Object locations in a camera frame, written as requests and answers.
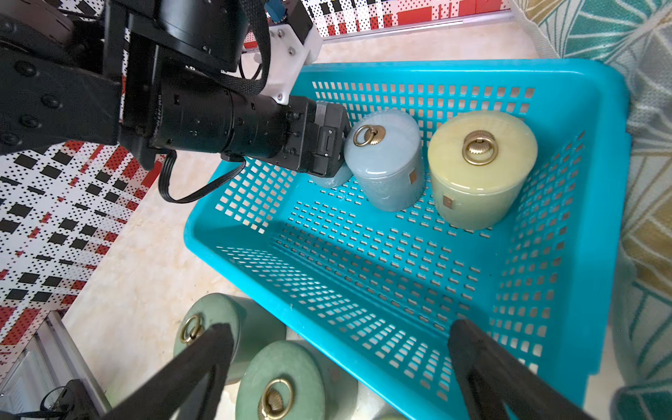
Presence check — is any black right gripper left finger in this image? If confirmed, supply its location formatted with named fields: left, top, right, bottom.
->
left=103, top=324, right=235, bottom=419

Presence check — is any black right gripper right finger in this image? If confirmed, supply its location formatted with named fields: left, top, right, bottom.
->
left=448, top=320, right=591, bottom=419

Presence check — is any geometric fan pattern pillow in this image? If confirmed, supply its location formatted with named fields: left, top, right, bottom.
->
left=512, top=1, right=671, bottom=419

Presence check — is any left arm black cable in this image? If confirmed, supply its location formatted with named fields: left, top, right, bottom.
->
left=156, top=149, right=248, bottom=205

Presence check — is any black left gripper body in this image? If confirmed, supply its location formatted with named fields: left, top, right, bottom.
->
left=272, top=96, right=351, bottom=178

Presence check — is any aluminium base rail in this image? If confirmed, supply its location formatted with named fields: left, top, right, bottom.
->
left=1, top=311, right=111, bottom=416

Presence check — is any teal plastic basket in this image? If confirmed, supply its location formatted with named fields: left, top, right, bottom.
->
left=184, top=59, right=631, bottom=419

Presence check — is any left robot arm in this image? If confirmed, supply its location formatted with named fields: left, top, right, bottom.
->
left=1, top=1, right=350, bottom=177

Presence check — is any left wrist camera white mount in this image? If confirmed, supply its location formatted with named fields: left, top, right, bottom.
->
left=244, top=1, right=322, bottom=105

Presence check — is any yellow tea canister back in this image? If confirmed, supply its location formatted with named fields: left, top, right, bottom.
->
left=428, top=111, right=538, bottom=230

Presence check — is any green tea canister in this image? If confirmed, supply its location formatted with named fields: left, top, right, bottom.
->
left=236, top=341, right=358, bottom=419
left=173, top=293, right=286, bottom=384

